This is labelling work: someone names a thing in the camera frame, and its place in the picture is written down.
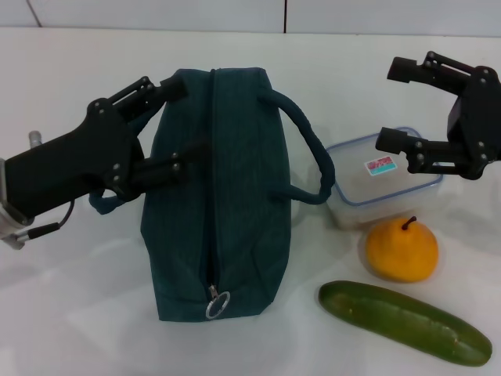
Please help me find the clear plastic lidded container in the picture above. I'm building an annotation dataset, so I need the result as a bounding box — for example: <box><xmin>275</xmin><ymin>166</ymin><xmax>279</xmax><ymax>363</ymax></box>
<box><xmin>324</xmin><ymin>125</ymin><xmax>445</xmax><ymax>232</ymax></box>

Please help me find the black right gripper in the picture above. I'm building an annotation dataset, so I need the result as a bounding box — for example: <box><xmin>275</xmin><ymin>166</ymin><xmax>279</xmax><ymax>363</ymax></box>
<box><xmin>374</xmin><ymin>50</ymin><xmax>501</xmax><ymax>180</ymax></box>

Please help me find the dark teal fabric bag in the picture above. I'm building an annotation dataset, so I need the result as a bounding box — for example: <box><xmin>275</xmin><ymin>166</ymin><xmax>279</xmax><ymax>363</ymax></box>
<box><xmin>88</xmin><ymin>67</ymin><xmax>337</xmax><ymax>323</ymax></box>

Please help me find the green cucumber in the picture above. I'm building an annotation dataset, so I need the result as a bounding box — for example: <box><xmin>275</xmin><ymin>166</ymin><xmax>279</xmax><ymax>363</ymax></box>
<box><xmin>317</xmin><ymin>280</ymin><xmax>493</xmax><ymax>367</ymax></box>

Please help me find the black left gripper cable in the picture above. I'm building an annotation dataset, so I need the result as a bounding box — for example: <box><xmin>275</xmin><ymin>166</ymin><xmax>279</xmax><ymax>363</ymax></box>
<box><xmin>26</xmin><ymin>197</ymin><xmax>77</xmax><ymax>240</ymax></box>

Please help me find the yellow orange pear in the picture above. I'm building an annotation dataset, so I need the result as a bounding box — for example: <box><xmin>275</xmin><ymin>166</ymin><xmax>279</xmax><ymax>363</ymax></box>
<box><xmin>366</xmin><ymin>215</ymin><xmax>439</xmax><ymax>284</ymax></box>

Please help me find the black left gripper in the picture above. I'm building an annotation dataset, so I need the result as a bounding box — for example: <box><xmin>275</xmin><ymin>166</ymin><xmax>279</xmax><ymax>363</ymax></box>
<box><xmin>6</xmin><ymin>76</ymin><xmax>212</xmax><ymax>220</ymax></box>

